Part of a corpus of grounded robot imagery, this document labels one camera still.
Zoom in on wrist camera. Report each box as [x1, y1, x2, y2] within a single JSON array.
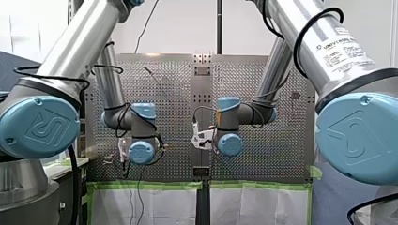
[[191, 122, 216, 151], [117, 138, 131, 163]]

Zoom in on dark cabinet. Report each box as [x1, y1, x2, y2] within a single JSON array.
[[43, 157, 90, 225]]

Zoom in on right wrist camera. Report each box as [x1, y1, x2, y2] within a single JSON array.
[[191, 122, 216, 151]]

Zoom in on grey board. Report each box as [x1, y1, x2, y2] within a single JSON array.
[[312, 153, 378, 225]]

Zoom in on black pole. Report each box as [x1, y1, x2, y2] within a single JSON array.
[[216, 0, 223, 55]]

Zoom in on thin black cable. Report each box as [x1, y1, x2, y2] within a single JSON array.
[[133, 0, 161, 54], [123, 162, 146, 225]]

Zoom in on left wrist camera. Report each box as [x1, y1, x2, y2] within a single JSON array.
[[117, 138, 131, 163]]

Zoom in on black panel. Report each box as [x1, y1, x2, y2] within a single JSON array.
[[0, 51, 42, 94]]

